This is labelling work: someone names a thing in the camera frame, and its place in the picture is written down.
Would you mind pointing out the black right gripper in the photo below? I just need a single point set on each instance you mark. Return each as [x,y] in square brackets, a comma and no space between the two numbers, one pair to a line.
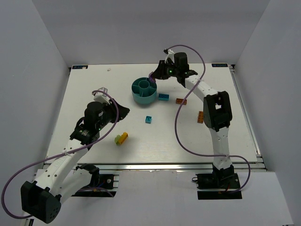
[163,70]

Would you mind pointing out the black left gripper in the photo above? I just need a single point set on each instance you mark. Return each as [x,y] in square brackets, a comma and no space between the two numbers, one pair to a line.
[114,110]

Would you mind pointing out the purple round lego brick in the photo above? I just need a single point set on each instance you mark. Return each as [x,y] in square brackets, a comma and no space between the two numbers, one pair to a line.
[153,80]

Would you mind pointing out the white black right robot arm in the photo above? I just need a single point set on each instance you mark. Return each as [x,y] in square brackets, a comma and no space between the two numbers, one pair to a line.
[217,115]

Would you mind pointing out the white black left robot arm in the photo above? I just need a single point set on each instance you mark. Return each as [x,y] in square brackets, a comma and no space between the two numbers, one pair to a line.
[44,197]

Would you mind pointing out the yellow-orange long lego brick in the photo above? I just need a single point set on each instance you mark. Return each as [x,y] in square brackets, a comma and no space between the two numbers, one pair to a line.
[122,138]

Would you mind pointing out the teal long lego brick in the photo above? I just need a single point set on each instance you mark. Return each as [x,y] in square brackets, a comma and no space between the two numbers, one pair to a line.
[163,97]

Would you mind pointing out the teal round divided container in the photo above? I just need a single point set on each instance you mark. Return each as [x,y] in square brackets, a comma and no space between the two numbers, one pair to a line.
[144,91]

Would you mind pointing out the small teal square lego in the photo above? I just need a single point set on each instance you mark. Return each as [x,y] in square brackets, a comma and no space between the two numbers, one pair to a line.
[148,119]

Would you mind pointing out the light green small lego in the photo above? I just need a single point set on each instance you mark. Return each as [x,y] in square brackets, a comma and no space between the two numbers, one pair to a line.
[116,140]

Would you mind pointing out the dark orange long lego brick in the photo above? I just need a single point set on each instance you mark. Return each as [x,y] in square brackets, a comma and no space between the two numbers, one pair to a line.
[181,101]

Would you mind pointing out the right blue corner label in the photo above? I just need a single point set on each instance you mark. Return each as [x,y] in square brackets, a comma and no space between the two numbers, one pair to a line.
[219,65]

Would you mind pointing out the blue corner label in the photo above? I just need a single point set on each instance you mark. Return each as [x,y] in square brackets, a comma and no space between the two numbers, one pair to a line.
[79,67]
[219,65]

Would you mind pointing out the orange 2x3 lego brick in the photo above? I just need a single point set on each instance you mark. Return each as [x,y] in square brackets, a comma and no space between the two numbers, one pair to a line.
[200,117]

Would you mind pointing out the left blue corner label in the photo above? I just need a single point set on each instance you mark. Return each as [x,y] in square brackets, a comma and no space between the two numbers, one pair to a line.
[79,67]

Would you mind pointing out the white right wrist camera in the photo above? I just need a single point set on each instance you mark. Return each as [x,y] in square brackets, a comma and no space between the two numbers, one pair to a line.
[169,54]

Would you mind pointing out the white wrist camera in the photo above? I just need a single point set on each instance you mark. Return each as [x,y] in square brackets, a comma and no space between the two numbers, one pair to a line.
[101,95]
[169,54]

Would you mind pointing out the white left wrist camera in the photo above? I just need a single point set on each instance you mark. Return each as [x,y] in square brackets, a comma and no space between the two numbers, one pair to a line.
[101,95]

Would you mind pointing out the aluminium front table rail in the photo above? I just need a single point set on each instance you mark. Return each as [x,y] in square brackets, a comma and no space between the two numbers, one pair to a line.
[203,166]

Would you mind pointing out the aluminium table rail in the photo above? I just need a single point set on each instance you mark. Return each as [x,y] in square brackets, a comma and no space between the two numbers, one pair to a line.
[203,166]
[259,157]

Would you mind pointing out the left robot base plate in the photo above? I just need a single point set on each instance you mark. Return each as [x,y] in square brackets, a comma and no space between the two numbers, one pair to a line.
[104,186]

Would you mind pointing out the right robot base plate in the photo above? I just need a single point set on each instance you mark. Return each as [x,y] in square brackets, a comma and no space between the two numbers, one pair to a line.
[208,188]

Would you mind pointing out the aluminium right table rail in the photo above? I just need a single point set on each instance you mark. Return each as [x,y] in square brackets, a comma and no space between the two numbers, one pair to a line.
[259,157]

